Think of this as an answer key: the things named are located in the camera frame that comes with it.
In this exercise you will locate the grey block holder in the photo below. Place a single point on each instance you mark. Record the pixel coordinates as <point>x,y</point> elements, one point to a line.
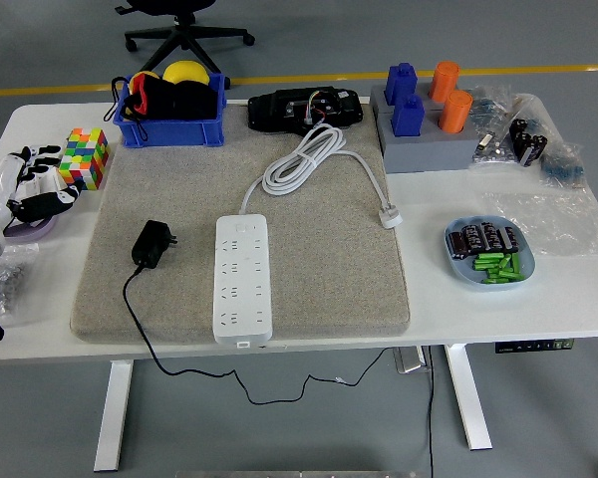
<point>424,102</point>
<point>428,152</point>

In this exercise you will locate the small yellow ball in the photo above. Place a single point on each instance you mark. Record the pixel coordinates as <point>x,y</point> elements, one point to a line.
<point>147,77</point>

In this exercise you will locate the grey-brown mat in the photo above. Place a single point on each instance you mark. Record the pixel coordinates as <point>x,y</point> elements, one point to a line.
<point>329,259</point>

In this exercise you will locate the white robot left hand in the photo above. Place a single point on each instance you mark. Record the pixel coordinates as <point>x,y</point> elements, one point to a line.
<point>0,194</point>

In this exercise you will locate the purple round plate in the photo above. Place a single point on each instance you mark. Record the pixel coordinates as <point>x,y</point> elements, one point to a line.
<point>30,231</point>

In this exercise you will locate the silver metal bracket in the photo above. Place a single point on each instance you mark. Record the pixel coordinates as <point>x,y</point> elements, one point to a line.
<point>408,361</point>

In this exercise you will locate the orange cylinder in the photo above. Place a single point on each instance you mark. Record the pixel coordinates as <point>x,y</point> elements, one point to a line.
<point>456,112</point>
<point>443,79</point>

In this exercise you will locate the black capacitor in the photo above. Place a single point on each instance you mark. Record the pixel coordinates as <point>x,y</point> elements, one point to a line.
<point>509,239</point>
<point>459,244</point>
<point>472,236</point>
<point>489,235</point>

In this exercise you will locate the clear bag of screws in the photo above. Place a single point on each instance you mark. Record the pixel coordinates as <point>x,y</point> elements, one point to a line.
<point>15,284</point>

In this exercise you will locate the clear bag of blue resistors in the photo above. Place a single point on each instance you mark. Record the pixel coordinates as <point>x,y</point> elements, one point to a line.
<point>488,107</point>

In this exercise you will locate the blue plastic bin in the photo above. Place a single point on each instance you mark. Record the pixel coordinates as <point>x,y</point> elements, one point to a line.
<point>169,134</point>

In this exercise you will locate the clear bag of silver parts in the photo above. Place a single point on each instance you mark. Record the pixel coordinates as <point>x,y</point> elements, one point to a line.
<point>493,152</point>

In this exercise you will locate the white power strip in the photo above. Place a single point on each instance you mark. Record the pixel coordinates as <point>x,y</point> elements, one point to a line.
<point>244,279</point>

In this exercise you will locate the green battery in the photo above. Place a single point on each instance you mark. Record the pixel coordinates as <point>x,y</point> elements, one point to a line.
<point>496,272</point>
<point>486,258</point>
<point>506,264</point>
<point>501,280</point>
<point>515,264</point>
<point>486,265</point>

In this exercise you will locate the clear bag of blue components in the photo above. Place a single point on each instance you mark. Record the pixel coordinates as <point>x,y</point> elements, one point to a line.
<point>563,167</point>

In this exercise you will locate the clear bag of black capacitors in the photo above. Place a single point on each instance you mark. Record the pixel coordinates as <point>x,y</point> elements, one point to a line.
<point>528,142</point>

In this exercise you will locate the black table control panel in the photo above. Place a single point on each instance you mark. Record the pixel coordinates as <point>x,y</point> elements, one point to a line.
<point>533,346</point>

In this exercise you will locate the multicoloured puzzle cube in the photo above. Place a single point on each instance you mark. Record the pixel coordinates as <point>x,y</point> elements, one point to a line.
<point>87,157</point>

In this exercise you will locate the large yellow ball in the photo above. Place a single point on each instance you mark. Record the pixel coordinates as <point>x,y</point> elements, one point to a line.
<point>184,72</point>

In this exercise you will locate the white table leg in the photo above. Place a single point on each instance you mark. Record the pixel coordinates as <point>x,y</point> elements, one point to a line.
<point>112,418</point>
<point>471,398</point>

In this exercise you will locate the black electronic device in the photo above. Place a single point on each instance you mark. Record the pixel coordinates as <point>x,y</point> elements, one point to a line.
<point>274,112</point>

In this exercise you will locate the light blue tray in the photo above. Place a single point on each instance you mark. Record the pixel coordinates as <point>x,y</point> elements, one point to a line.
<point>458,271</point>

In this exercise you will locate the blue square block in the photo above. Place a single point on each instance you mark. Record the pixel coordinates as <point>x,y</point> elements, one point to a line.
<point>401,82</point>
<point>407,117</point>

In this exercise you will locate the empty clear plastic bag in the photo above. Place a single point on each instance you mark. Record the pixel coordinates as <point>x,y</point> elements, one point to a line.
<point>553,224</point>

